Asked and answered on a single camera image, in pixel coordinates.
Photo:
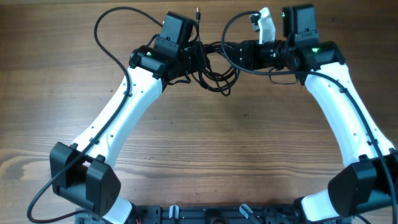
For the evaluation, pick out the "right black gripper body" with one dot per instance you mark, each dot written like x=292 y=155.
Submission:
x=257 y=54

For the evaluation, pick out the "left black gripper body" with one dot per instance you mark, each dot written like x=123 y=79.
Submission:
x=194 y=57

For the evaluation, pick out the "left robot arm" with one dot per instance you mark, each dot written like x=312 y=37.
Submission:
x=83 y=171

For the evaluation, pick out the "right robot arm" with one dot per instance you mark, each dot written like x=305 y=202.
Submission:
x=369 y=179

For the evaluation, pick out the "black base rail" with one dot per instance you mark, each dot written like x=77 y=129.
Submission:
x=217 y=214

